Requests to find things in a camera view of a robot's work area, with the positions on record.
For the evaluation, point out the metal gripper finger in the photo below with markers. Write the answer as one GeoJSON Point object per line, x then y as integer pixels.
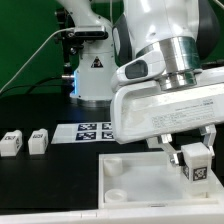
{"type": "Point", "coordinates": [209, 134]}
{"type": "Point", "coordinates": [175, 157]}

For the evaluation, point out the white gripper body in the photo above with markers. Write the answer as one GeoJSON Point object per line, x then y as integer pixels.
{"type": "Point", "coordinates": [141, 111]}

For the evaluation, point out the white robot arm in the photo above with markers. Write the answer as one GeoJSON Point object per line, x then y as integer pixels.
{"type": "Point", "coordinates": [183, 30]}

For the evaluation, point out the black camera stand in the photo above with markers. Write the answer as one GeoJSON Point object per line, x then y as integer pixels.
{"type": "Point", "coordinates": [70, 47]}

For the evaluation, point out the white square tabletop part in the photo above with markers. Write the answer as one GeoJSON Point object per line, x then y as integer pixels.
{"type": "Point", "coordinates": [146, 179]}

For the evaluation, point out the white sheet with markers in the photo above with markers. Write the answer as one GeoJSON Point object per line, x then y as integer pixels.
{"type": "Point", "coordinates": [83, 133]}

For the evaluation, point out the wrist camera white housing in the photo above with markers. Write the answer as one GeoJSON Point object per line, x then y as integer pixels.
{"type": "Point", "coordinates": [146, 67]}

